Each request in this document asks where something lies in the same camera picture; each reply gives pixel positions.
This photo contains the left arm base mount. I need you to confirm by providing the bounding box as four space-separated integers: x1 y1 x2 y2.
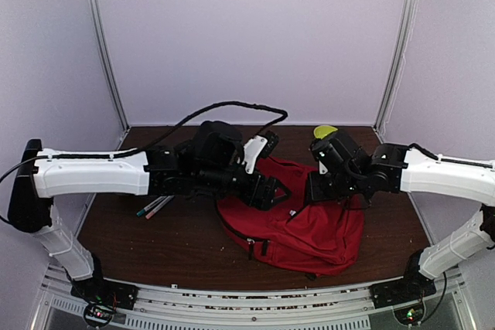
70 280 138 328

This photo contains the red backpack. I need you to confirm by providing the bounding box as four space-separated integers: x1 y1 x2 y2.
215 157 364 276

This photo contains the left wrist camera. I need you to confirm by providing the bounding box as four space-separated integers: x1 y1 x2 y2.
241 131 279 174

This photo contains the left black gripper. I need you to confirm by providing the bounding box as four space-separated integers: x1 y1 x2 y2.
194 165 292 212

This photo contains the lime green bowl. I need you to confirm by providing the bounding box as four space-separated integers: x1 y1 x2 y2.
313 125 338 140

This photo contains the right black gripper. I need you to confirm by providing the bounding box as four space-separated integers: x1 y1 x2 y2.
306 171 364 203

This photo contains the pink capped white marker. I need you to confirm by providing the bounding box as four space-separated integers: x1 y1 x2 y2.
145 196 175 219

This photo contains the aluminium frame post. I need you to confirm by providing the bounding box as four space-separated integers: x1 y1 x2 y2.
88 0 130 132
374 0 418 141

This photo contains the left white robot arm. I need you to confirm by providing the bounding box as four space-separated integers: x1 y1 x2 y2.
7 121 291 302

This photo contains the front aluminium rail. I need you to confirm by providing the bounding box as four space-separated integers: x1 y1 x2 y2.
27 264 465 329

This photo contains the right aluminium frame post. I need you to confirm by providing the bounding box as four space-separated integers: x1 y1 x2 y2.
374 0 418 141

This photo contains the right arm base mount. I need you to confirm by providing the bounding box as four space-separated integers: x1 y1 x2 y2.
370 279 425 326

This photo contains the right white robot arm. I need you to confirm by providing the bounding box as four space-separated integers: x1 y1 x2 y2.
306 130 494 301

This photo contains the left aluminium frame post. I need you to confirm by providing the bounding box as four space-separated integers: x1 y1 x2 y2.
88 0 130 132

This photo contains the teal capped white marker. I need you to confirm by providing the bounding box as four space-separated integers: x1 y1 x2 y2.
136 196 166 217

